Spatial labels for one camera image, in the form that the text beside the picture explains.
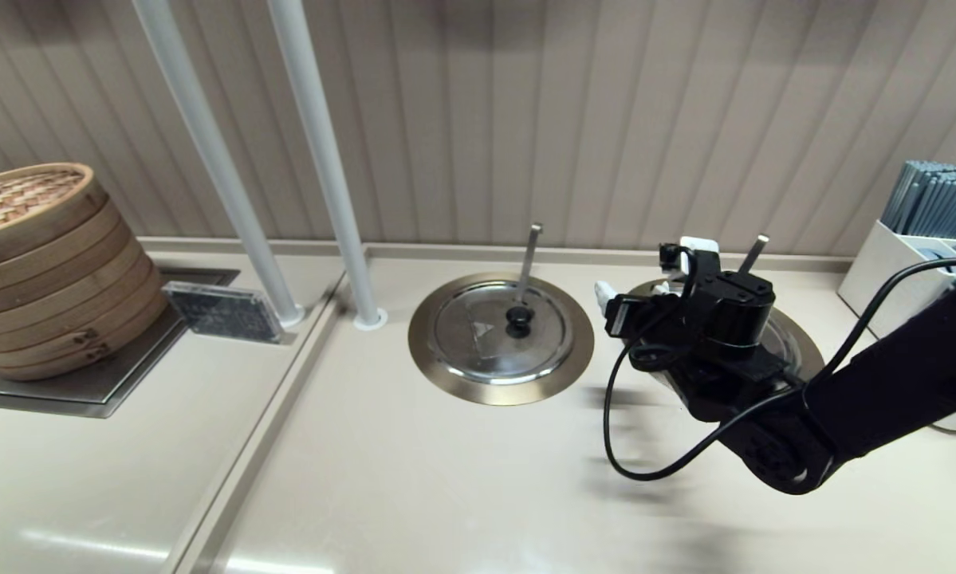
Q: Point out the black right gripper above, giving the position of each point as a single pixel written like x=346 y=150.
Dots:
x=729 y=335

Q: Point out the round steel pot lid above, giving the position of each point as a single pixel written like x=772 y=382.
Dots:
x=478 y=351
x=784 y=343

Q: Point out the woven bamboo steamer lid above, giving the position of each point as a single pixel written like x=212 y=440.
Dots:
x=23 y=199

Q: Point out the white utensil holder box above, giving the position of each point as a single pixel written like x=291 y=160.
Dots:
x=872 y=271

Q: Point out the grey chopsticks bundle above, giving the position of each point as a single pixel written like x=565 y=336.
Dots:
x=936 y=199

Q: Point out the white support pole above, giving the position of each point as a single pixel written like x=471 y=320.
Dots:
x=328 y=159
x=210 y=143

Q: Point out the dark acrylic sign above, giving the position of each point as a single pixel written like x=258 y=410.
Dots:
x=222 y=312

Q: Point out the recessed steel tray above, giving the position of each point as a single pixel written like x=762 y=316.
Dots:
x=127 y=375

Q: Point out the bamboo steamer basket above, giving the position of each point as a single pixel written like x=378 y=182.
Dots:
x=47 y=366
x=47 y=315
x=47 y=289
x=47 y=264
x=47 y=340

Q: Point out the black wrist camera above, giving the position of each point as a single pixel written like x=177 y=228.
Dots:
x=629 y=315

